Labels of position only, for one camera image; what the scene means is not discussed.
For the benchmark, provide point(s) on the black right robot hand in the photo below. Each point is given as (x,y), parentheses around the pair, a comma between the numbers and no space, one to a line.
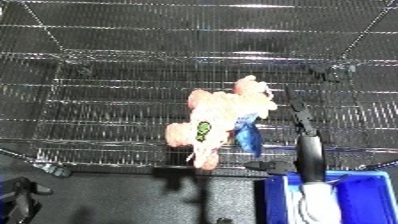
(309,150)

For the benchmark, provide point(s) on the pink soft toy green patch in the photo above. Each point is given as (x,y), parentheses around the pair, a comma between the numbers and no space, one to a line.
(216,116)

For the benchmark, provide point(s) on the pale right robot forearm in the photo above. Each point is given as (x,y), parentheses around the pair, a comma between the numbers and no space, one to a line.
(320,203)

